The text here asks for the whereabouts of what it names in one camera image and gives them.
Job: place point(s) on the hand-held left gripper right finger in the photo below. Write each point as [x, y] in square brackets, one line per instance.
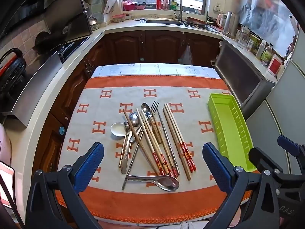
[216, 164]

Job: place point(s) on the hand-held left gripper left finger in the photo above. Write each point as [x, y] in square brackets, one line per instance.
[90, 162]

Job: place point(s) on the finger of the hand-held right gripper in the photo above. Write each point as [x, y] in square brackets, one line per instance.
[287, 145]
[259, 156]

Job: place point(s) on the red-striped wooden chopstick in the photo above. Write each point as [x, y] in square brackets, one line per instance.
[170, 164]
[184, 156]
[159, 162]
[188, 156]

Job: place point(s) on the green plastic utensil tray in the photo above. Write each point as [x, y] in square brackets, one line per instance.
[228, 128]

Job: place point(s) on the metal chopstick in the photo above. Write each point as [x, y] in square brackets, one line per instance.
[129, 169]
[166, 138]

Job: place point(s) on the white ceramic spoon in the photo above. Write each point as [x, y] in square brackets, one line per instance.
[118, 130]

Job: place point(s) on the large metal spoon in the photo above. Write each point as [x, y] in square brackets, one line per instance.
[166, 183]

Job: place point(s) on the round metal ladle spoon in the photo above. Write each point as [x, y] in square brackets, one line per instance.
[134, 119]

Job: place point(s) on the small metal spoon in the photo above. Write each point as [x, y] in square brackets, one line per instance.
[145, 107]

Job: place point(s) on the grey refrigerator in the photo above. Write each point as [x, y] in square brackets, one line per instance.
[281, 105]

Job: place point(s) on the red label tub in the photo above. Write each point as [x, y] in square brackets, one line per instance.
[275, 65]

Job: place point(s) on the grey steel cabinet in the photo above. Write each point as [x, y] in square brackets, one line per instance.
[238, 76]

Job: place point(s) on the orange beige printed blanket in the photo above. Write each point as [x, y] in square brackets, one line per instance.
[133, 88]

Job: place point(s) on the red-edged white box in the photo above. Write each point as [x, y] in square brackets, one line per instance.
[6, 183]

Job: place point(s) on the clear bottle green label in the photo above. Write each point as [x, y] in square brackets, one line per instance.
[266, 56]

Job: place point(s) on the low steel stove guard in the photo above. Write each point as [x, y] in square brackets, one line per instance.
[35, 88]

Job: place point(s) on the white bottle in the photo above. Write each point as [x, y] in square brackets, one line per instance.
[261, 50]

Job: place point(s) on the green label jar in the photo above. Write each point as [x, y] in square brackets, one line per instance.
[253, 44]

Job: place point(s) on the hanging plastic bag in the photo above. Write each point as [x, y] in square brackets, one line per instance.
[186, 56]

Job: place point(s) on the black gas stove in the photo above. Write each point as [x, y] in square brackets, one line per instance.
[71, 50]

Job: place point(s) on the glass jar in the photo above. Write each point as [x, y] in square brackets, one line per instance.
[243, 37]

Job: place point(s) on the brown wooden kitchen cabinets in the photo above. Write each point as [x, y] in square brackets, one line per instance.
[124, 45]

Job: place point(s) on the black wok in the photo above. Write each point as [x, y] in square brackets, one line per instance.
[47, 40]

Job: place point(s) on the steel kettle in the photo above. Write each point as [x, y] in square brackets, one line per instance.
[230, 25]

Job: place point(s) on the small metal teapot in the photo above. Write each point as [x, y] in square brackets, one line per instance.
[93, 22]

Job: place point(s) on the pink white kettle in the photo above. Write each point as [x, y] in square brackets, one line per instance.
[221, 20]

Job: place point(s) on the red pan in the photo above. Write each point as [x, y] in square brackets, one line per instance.
[196, 21]

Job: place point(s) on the pink bowl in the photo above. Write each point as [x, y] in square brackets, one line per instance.
[118, 18]

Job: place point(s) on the steel sink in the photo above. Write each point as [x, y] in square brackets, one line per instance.
[162, 22]

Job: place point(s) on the tall steel splash panel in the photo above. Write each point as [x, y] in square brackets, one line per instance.
[71, 7]

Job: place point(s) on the pale cutting board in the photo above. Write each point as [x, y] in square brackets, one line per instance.
[113, 3]

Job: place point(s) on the pink basin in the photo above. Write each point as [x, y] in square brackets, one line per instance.
[129, 5]

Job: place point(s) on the steel faucet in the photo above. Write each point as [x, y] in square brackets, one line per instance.
[180, 7]

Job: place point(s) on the pink bottle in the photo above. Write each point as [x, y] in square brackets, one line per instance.
[165, 3]

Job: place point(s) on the black range hood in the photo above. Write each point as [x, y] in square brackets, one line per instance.
[21, 7]

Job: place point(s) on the red spray bottle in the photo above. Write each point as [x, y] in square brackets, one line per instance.
[159, 2]

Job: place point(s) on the clear plastic wall cover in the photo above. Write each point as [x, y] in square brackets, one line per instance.
[262, 9]

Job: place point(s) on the wall socket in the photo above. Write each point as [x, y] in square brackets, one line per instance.
[216, 8]

